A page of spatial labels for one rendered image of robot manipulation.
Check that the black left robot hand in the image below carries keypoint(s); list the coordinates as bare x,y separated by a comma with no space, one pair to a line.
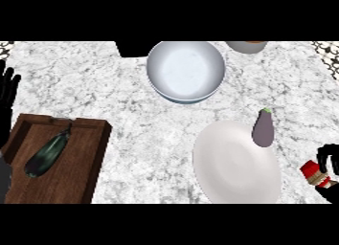
0,95

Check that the red cupcake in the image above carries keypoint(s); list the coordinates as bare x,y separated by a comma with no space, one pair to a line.
319,174

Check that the white plate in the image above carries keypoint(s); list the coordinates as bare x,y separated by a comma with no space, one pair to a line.
236,169

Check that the white bowl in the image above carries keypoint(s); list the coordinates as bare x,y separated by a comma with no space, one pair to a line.
186,70

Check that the dark green cucumber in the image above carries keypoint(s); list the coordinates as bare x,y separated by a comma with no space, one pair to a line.
47,153

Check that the brown wooden cutting board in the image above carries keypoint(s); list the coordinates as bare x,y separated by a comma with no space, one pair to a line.
59,159

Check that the purple eggplant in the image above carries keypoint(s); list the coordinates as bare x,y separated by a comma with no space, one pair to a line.
263,130

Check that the grey pot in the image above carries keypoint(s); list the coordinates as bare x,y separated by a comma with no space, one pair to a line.
247,46

